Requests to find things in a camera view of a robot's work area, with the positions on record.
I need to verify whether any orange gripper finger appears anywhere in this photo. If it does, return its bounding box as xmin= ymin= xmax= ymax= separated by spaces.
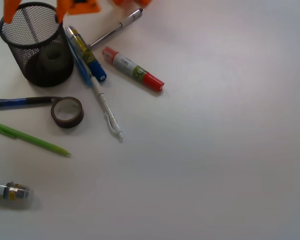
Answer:
xmin=3 ymin=0 xmax=21 ymax=24
xmin=56 ymin=0 xmax=70 ymax=23

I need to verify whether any clear tape roll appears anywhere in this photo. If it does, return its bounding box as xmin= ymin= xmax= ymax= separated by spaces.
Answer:
xmin=38 ymin=42 xmax=69 ymax=73

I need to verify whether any brown tape roll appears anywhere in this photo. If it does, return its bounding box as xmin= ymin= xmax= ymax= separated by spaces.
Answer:
xmin=50 ymin=96 xmax=84 ymax=129

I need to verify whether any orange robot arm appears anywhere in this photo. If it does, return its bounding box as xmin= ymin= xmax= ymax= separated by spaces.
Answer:
xmin=3 ymin=0 xmax=151 ymax=24

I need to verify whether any black mesh pen holder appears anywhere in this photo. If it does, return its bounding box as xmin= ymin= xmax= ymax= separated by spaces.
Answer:
xmin=0 ymin=2 xmax=74 ymax=87

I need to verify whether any light blue ballpoint pen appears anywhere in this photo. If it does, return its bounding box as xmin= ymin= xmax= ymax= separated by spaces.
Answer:
xmin=66 ymin=34 xmax=93 ymax=88

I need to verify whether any silver metal pen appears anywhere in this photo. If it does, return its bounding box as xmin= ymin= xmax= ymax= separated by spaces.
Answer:
xmin=88 ymin=8 xmax=144 ymax=49

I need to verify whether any dark blue black pen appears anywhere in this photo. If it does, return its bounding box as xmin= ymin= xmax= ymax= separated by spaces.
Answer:
xmin=0 ymin=96 xmax=62 ymax=108

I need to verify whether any white retractable pen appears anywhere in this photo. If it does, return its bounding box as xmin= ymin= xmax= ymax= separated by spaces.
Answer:
xmin=89 ymin=73 xmax=123 ymax=143

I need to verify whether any blue cap whiteboard marker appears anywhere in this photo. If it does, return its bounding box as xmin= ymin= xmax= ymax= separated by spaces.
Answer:
xmin=65 ymin=25 xmax=107 ymax=82

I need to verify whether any red cap whiteboard marker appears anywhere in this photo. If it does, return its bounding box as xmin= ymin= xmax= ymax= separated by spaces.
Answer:
xmin=102 ymin=46 xmax=165 ymax=92

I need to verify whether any green mechanical pencil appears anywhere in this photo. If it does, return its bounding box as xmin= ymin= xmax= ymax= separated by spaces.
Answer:
xmin=0 ymin=123 xmax=71 ymax=157

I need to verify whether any black cap whiteboard marker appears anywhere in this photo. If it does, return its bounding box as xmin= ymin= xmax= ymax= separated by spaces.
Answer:
xmin=0 ymin=181 xmax=34 ymax=210

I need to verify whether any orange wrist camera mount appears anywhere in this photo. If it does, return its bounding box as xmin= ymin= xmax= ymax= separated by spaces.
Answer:
xmin=68 ymin=0 xmax=101 ymax=15

